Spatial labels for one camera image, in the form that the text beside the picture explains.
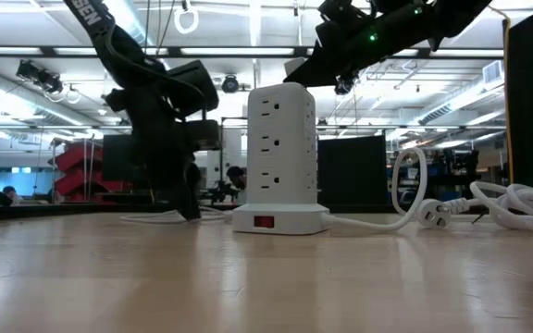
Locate white braided USB cable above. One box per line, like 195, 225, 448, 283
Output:
118, 206, 234, 226

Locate person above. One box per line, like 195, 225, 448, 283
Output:
1, 185, 25, 205
226, 165, 248, 207

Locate white power strip tower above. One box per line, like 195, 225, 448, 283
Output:
230, 81, 331, 236

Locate black frame bar with lights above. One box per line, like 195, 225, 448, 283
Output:
0, 44, 506, 59

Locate thick white power cord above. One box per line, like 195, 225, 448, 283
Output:
320, 146, 533, 234

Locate thin black cables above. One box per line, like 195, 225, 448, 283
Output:
143, 0, 178, 47

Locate red storage bins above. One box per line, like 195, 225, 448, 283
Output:
46, 141, 127, 205

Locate white cable loop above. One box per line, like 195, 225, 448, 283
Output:
173, 4, 201, 36

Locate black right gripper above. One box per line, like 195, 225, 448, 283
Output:
283, 0, 437, 88

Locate black monitor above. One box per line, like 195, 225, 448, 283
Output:
102, 134, 152, 184

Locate black partition panel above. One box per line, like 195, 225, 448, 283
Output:
316, 135, 389, 206

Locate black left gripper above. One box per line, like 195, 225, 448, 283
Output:
104, 87, 222, 221

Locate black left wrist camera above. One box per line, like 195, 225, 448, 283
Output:
164, 58, 220, 119

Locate black frame stand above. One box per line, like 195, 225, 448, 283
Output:
219, 115, 249, 186

